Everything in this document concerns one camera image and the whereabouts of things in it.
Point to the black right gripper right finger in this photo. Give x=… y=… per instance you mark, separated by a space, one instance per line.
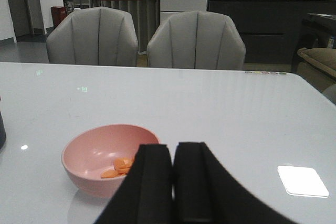
x=205 y=192

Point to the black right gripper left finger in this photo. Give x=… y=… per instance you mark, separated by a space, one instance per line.
x=145 y=195

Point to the orange ham slices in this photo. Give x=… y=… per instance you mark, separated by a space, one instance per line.
x=120 y=167

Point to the pink plastic bowl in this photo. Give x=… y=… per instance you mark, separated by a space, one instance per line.
x=88 y=154

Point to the right grey upholstered chair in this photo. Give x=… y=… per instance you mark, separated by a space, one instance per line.
x=197 y=40

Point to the grey upholstered chair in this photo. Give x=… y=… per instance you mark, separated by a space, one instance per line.
x=197 y=40
x=98 y=36

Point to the left grey upholstered chair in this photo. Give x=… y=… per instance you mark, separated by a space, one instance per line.
x=98 y=36

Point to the dark kitchen counter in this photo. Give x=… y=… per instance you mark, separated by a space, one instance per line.
x=270 y=28

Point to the beige cushion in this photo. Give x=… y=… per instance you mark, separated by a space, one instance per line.
x=317 y=65

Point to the red trash bin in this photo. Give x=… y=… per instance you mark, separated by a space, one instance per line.
x=58 y=13

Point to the blue saucepan with handle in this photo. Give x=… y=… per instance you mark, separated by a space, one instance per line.
x=2 y=132

